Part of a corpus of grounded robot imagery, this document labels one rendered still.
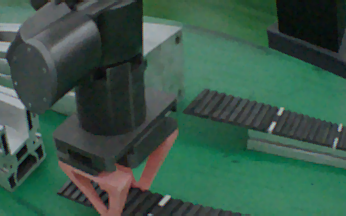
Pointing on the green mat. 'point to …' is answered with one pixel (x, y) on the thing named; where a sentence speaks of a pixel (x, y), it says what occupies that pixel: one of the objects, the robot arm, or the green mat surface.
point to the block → (164, 59)
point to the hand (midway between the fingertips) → (123, 202)
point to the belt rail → (265, 142)
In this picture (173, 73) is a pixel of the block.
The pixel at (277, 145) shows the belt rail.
